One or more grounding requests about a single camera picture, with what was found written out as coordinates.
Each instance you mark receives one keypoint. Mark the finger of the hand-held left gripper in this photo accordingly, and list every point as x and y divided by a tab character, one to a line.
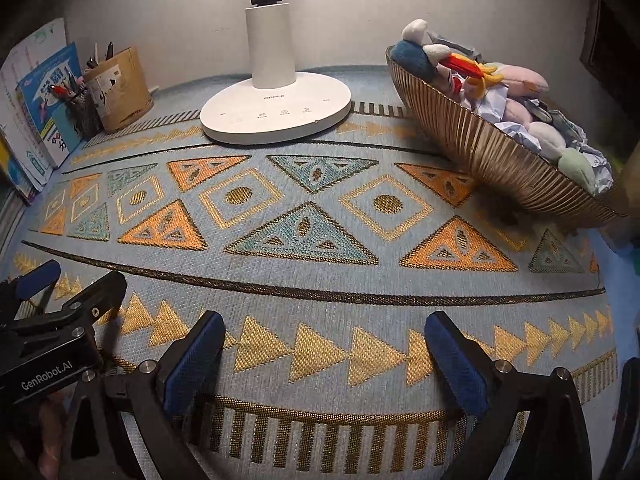
35	277
95	295

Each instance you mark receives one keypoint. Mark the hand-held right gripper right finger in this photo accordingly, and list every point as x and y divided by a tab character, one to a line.
457	365

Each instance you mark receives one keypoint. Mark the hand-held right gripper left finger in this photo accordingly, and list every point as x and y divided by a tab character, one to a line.
192	365

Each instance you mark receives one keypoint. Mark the gold ribbed bowl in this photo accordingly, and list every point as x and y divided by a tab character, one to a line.
500	160

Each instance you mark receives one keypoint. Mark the pastel dango plush toy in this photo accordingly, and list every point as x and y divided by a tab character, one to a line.
527	82
575	167

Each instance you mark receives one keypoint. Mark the paper ball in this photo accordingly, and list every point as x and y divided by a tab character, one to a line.
452	42
597	165
492	102
520	134

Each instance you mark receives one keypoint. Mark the white cat plush toy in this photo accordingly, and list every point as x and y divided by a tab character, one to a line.
462	67

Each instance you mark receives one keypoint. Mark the blue and white plush toy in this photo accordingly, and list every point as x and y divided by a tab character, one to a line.
407	57

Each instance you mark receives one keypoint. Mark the patterned woven mat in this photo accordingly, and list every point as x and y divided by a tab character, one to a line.
320	270

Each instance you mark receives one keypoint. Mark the black mesh pen holder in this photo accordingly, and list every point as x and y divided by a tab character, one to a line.
82	115

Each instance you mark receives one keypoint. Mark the blue illustrated book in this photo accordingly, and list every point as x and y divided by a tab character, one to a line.
47	105

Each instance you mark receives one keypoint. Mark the bunch of colourful pens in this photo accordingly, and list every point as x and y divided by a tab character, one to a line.
62	90

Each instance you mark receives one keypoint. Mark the brown pen holder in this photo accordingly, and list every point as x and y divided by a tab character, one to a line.
122	90

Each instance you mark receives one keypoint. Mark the white workbook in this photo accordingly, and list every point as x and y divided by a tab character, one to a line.
30	60

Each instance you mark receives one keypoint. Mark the bunch of dark pens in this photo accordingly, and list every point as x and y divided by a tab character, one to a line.
100	55

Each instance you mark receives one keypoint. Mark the white desk lamp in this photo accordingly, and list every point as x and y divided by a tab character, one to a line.
270	105

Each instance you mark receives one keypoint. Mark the dark monitor screen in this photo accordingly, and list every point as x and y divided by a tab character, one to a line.
615	45

